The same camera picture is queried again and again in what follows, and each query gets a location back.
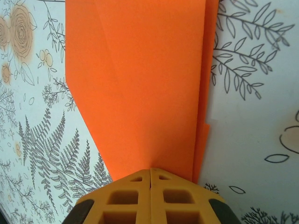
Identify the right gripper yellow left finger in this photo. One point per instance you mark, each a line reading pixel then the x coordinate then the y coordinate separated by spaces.
pixel 98 210

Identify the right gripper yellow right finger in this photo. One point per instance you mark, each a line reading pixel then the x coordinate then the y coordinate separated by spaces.
pixel 203 210

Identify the orange cloth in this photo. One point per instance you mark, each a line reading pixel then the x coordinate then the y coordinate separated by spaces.
pixel 140 81

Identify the floral print tablecloth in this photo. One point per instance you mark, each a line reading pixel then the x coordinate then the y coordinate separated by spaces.
pixel 257 105

